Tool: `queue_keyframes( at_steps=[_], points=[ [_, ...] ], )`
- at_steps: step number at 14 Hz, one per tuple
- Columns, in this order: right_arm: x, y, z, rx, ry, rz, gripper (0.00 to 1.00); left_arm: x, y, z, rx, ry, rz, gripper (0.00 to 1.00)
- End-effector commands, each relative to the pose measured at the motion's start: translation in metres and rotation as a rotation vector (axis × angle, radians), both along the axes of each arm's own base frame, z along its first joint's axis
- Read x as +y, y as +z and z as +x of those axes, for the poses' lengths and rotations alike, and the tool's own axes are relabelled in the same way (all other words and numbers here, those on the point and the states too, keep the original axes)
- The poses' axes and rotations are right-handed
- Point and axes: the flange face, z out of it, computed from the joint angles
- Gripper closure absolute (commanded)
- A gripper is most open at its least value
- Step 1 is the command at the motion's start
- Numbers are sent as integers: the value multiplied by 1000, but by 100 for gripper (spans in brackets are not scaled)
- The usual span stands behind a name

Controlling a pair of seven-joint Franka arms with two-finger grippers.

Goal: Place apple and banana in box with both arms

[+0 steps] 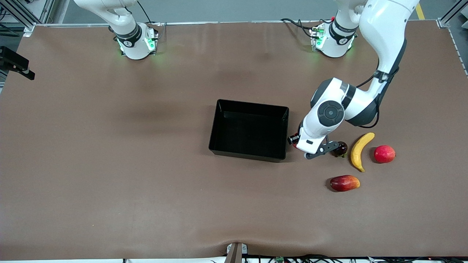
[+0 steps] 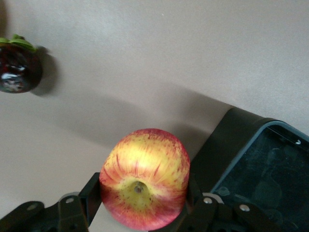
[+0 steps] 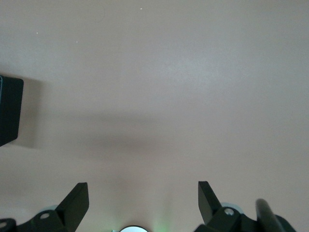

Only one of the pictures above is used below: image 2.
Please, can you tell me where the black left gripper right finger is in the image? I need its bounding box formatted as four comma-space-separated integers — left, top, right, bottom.
149, 176, 285, 232

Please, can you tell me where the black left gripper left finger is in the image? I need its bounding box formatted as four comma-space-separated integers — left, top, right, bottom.
0, 172, 102, 232

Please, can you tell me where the black plastic box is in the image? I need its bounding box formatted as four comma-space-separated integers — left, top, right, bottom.
188, 107, 309, 232

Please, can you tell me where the red yellow striped apple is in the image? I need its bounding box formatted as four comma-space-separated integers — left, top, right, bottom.
98, 128, 191, 232

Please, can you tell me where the dark purple mangosteen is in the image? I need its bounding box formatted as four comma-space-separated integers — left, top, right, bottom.
0, 33, 43, 94

